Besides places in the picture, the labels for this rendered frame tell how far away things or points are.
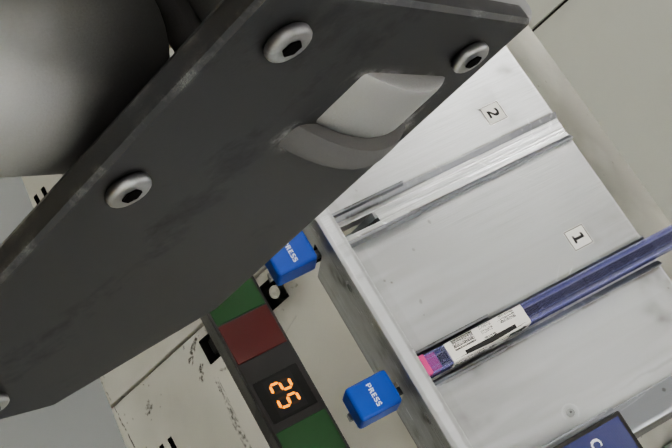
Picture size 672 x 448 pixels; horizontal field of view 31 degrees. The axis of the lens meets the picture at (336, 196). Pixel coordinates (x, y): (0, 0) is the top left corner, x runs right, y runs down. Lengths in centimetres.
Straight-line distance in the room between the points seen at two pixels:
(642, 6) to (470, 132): 198
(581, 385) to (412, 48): 58
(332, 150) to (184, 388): 108
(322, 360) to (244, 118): 98
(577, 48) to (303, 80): 265
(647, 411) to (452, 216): 18
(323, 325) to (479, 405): 43
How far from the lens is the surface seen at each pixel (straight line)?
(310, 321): 121
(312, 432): 78
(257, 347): 80
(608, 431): 76
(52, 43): 21
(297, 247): 80
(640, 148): 281
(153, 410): 137
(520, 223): 84
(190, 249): 28
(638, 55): 282
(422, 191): 84
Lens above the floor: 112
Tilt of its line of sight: 28 degrees down
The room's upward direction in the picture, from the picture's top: 48 degrees clockwise
